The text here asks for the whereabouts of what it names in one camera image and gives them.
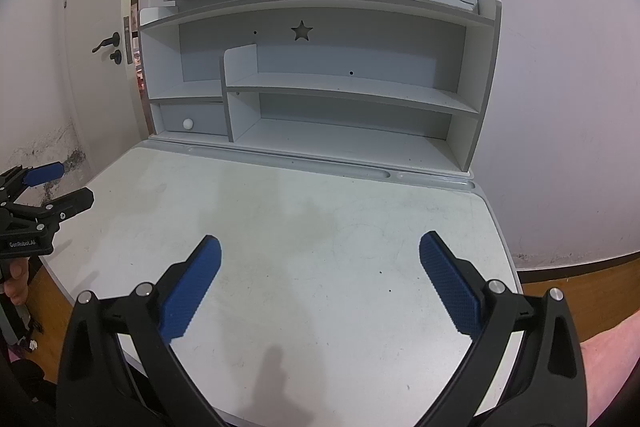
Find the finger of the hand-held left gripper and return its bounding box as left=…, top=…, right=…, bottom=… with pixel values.
left=10, top=187, right=96, bottom=233
left=0, top=163, right=66, bottom=208

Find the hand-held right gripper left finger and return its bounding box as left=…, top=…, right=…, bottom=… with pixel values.
left=55, top=234, right=236, bottom=427

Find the black door handle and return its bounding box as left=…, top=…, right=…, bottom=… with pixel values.
left=91, top=33, right=122, bottom=54

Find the grey desk shelf unit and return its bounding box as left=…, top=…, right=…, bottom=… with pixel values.
left=139, top=0, right=502, bottom=175

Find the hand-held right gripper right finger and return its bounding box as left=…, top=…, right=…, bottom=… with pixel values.
left=415, top=230, right=588, bottom=427

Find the black chair frame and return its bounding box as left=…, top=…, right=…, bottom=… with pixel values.
left=0, top=302, right=43, bottom=350

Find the grey drawer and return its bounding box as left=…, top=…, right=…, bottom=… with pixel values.
left=160, top=102, right=226, bottom=134

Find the person's bare leg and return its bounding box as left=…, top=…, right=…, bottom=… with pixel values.
left=580, top=312, right=640, bottom=427

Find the person's left hand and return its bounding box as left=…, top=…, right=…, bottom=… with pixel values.
left=0, top=258, right=32, bottom=308

